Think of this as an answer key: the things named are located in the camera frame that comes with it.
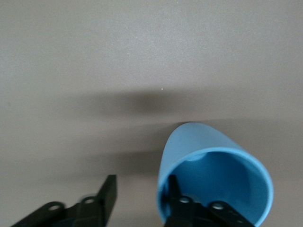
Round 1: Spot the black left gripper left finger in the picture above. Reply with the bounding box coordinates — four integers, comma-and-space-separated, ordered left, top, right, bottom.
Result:
10, 175, 118, 227

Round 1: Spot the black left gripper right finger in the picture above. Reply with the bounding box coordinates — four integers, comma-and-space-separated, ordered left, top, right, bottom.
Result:
163, 175, 257, 227

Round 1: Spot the blue plastic cup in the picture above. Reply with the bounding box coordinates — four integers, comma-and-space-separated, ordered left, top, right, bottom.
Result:
156, 122, 275, 227

